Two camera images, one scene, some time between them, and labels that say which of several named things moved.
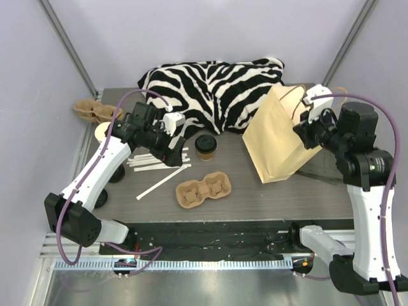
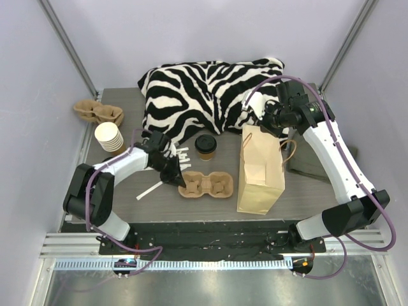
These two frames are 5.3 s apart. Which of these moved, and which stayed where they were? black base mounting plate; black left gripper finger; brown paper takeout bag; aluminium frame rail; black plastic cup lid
Moved: brown paper takeout bag; black left gripper finger
Stayed: black plastic cup lid; black base mounting plate; aluminium frame rail
